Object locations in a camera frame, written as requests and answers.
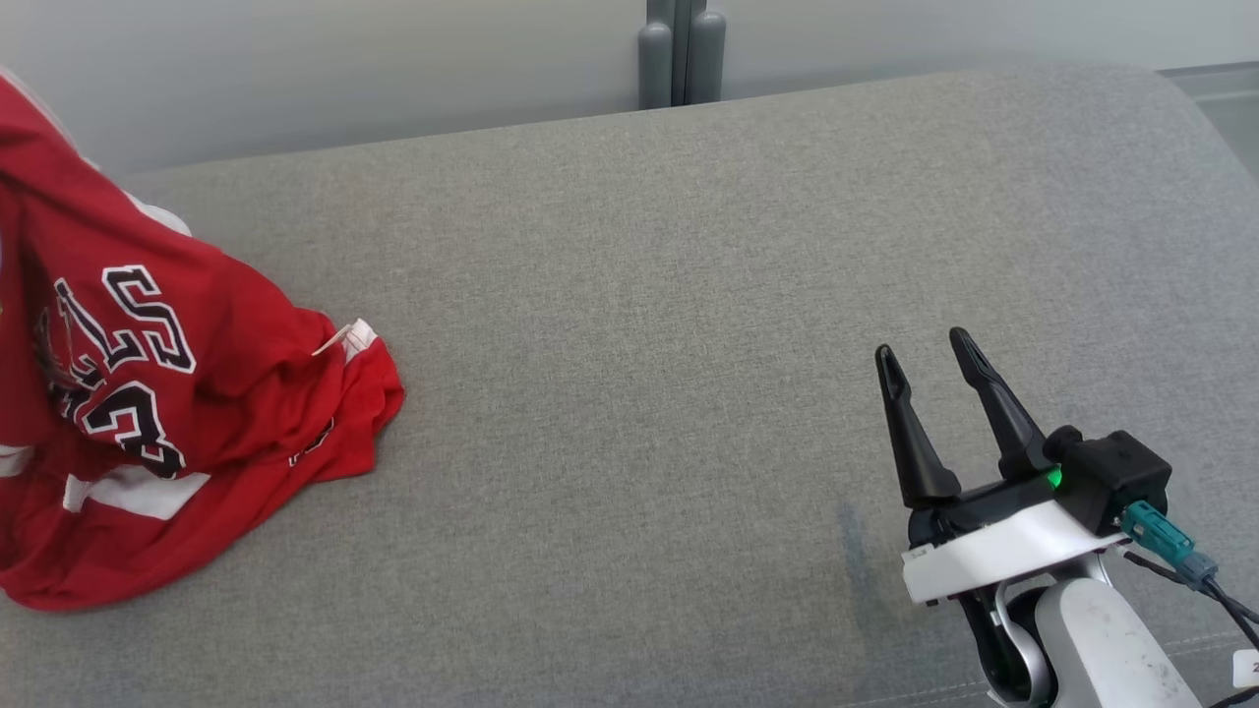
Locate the grey metal stand post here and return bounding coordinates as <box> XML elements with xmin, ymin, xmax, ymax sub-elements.
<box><xmin>637</xmin><ymin>0</ymin><xmax>729</xmax><ymax>109</ymax></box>

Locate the black cable with teal connector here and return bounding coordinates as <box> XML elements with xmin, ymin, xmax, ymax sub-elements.
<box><xmin>1119</xmin><ymin>500</ymin><xmax>1259</xmax><ymax>708</ymax></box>

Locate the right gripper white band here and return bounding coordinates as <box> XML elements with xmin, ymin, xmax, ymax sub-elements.
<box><xmin>874</xmin><ymin>327</ymin><xmax>1132</xmax><ymax>606</ymax></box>

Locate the red basketball jersey number 23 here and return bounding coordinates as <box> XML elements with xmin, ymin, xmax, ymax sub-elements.
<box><xmin>0</xmin><ymin>69</ymin><xmax>340</xmax><ymax>493</ymax></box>

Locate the grey fabric sofa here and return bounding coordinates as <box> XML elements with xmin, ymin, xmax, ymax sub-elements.
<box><xmin>0</xmin><ymin>64</ymin><xmax>1259</xmax><ymax>708</ymax></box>

